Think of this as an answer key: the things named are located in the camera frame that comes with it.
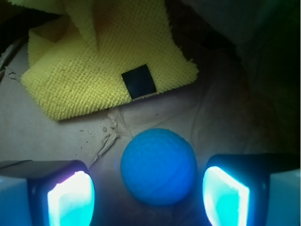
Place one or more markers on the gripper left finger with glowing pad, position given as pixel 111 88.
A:
pixel 46 193

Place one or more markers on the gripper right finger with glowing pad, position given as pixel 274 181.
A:
pixel 253 189

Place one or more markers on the blue textured ball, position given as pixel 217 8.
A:
pixel 158 167

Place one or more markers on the brown paper bag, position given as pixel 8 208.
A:
pixel 245 100

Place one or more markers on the yellow microfiber cloth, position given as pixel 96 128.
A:
pixel 77 62

